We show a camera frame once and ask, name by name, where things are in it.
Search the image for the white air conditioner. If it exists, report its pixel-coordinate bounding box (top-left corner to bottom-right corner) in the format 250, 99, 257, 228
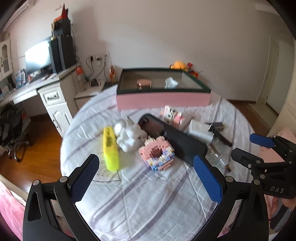
1, 1, 36, 32

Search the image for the orange snack bag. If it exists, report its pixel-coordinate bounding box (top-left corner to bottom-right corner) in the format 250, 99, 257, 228
109, 65, 116, 83

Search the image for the black hair brush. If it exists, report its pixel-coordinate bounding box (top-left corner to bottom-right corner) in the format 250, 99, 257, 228
138, 113, 208, 166

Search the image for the pink block kitty figure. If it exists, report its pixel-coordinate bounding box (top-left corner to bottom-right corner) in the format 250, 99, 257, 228
160, 105, 190, 129

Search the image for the black box on tower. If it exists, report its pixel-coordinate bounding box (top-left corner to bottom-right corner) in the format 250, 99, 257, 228
52, 19, 71, 37

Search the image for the rose gold round tin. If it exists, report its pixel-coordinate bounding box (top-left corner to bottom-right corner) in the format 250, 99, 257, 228
137, 79, 152, 90

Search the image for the pink and green box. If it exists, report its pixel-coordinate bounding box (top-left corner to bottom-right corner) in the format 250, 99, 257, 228
116, 68, 211, 110

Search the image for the white cloud figurine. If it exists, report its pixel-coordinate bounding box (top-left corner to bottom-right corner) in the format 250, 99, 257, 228
113, 116, 147, 153

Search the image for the white charger adapter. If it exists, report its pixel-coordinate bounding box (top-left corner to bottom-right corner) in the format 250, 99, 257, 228
188, 120, 214, 143

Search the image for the office chair with clothes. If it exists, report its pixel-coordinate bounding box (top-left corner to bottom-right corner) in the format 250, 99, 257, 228
1, 104, 30, 162

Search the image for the orange cap bottle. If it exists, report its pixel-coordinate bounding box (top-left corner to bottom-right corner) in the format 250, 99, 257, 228
76, 66, 86, 91

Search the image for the white cup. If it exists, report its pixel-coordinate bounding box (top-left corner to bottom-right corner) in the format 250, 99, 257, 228
165, 77, 179, 89

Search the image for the striped white quilt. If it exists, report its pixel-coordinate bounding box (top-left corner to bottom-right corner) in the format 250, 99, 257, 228
60, 84, 255, 241

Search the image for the white glass-door cabinet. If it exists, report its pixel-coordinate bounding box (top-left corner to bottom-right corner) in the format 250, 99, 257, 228
0, 40, 13, 80

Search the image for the black computer monitor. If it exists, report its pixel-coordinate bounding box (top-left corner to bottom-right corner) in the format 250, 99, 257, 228
25, 38, 51, 74

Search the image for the white nightstand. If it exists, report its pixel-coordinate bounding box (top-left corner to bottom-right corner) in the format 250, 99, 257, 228
74, 80, 106, 109

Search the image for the pink block donut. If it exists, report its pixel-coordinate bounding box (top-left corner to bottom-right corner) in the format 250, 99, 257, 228
138, 136, 175, 172

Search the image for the black computer tower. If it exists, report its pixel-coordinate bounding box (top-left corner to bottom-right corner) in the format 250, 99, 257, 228
49, 36, 76, 73

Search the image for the yellow octopus plush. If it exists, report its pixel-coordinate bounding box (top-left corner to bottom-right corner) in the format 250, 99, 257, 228
170, 61, 188, 71

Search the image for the red triangular flag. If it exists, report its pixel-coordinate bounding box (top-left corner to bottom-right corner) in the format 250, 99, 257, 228
54, 5, 68, 22

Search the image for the pink bed cover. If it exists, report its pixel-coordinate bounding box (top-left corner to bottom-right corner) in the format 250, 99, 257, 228
1, 176, 28, 240

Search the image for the white desk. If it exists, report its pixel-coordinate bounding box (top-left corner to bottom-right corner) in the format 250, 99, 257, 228
1, 65, 78, 137

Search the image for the black hair clip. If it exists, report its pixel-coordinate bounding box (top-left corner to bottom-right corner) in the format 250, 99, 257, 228
207, 122, 233, 147

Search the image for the red toy crate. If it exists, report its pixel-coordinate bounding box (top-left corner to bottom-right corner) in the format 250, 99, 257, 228
187, 63, 199, 78

